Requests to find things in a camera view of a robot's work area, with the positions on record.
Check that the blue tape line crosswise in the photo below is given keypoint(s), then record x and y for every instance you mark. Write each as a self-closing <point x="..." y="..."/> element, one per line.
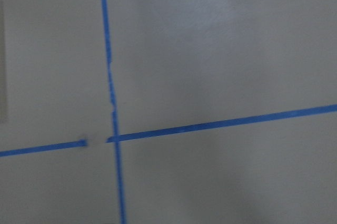
<point x="179" y="129"/>

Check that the blue tape line lengthwise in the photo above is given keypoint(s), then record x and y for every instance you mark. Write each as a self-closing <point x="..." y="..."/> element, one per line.
<point x="116" y="142"/>

